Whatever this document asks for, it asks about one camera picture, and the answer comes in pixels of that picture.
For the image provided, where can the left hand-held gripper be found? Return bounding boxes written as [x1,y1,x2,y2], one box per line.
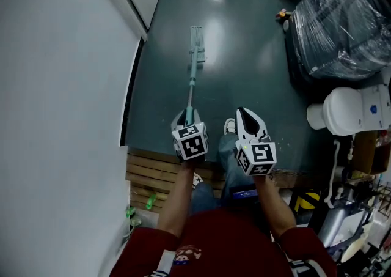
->
[170,108,210,162]

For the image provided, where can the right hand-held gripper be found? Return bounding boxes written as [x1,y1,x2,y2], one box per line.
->
[234,106,277,177]

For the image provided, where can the teal mop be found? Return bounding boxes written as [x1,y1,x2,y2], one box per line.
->
[182,26,206,127]

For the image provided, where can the person's left forearm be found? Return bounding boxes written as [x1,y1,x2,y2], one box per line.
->
[156,159,197,238]

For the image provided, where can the person's right forearm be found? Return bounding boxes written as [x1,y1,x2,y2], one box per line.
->
[254,174,298,239]

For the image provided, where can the person's white right shoe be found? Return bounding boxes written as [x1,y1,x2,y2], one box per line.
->
[223,117,237,136]

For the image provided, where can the person's right jeans leg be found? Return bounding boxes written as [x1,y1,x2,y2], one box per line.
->
[217,133,257,207]

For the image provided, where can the person's jeans leg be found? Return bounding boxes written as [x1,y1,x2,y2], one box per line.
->
[217,133,257,207]
[189,182,221,217]

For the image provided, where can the person's patterned left shoe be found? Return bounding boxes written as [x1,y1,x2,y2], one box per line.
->
[192,172,205,190]

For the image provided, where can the wooden slat pallet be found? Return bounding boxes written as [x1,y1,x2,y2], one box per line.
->
[125,146,227,213]

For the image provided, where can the black device with blue label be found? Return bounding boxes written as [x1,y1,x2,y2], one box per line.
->
[231,189,258,201]

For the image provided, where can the person's left jeans leg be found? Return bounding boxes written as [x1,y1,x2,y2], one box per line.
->
[189,182,221,217]

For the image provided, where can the green plastic bottle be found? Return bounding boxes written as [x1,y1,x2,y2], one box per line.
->
[145,193,158,210]

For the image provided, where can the white toilet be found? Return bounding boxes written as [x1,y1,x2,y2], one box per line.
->
[306,84,391,137]

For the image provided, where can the yellow black striped block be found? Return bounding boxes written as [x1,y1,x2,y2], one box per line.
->
[293,189,321,213]

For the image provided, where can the brown cardboard box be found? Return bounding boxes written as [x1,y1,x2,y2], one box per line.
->
[350,130,391,176]

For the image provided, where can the person's red shirt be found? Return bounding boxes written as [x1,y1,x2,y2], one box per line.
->
[109,207,337,277]

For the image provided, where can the silver metal panel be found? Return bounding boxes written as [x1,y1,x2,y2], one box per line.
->
[316,207,368,249]

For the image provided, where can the plastic-wrapped black furniture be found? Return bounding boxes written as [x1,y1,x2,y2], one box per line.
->
[284,0,391,83]

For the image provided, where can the white hose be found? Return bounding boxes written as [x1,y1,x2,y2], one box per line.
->
[323,139,341,210]

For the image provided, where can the white cable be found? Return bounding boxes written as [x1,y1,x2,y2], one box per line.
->
[126,216,143,237]

